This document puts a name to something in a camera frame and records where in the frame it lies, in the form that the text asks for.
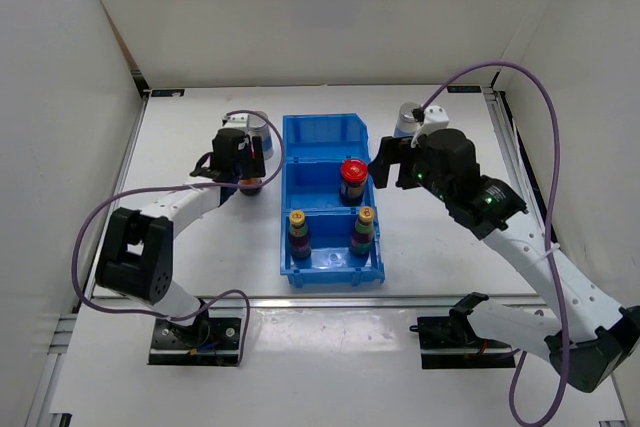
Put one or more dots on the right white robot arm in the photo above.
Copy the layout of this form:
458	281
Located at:
590	333

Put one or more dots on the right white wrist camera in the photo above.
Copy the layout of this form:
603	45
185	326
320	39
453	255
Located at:
435	118

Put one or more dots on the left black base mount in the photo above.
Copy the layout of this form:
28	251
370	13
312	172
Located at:
212	341

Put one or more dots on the yellow-cap sauce bottle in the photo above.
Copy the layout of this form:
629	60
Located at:
299	235
363	232

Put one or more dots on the blue three-compartment plastic bin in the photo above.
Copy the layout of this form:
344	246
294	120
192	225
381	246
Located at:
316	146

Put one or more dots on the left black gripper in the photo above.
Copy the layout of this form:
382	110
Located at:
255	167

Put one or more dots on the silver-capped shaker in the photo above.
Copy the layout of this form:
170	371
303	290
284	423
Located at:
259	127
406	124

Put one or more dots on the right black table label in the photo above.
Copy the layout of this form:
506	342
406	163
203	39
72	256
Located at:
464	89

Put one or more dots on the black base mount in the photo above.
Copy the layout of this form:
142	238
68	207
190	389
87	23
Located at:
212	341
443	349

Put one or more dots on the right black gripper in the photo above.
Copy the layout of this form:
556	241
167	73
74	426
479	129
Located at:
395	151

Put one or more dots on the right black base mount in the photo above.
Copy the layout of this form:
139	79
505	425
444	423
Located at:
443	349

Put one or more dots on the red-lid sauce jar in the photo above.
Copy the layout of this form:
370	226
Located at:
250	187
354	175

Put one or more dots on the left black table label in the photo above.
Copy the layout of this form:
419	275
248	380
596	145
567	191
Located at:
167	93

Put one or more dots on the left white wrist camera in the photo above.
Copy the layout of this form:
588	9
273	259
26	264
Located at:
236	121

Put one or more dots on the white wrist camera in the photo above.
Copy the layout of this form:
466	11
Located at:
236	121
435	118

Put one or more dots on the black table label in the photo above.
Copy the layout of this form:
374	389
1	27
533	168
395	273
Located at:
464	89
167	93

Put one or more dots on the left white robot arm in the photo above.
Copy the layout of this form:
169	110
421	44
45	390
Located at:
136	259

